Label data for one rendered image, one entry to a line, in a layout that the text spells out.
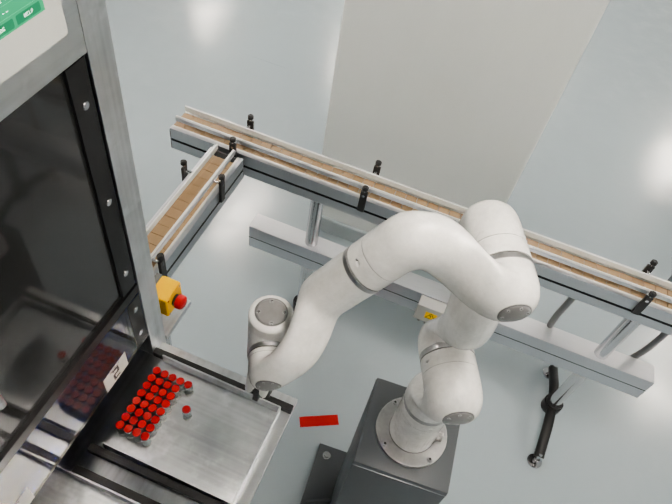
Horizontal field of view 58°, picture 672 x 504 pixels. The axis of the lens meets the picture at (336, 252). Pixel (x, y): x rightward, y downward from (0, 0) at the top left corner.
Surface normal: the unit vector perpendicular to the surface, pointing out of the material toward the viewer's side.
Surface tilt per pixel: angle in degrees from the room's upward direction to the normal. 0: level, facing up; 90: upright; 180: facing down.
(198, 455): 0
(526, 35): 90
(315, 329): 54
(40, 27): 90
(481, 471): 0
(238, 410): 0
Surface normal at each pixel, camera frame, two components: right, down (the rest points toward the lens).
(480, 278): -0.43, 0.18
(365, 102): -0.36, 0.70
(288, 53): 0.13, -0.62
